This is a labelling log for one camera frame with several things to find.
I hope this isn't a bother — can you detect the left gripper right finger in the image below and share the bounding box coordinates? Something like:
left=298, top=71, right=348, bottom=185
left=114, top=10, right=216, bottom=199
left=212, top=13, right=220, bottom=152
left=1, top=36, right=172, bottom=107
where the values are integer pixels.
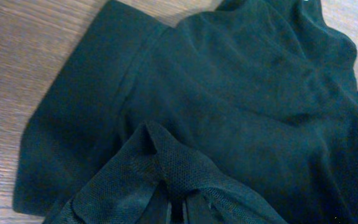
left=183, top=190, right=219, bottom=224

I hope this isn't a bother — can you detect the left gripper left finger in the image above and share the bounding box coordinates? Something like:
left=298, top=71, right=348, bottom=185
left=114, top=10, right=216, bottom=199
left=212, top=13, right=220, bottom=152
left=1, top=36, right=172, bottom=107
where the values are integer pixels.
left=136, top=183, right=172, bottom=224

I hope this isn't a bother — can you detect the black t-shirt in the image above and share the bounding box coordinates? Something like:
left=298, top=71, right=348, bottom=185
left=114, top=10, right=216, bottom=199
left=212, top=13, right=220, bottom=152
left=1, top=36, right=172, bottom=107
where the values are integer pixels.
left=12, top=0, right=358, bottom=223

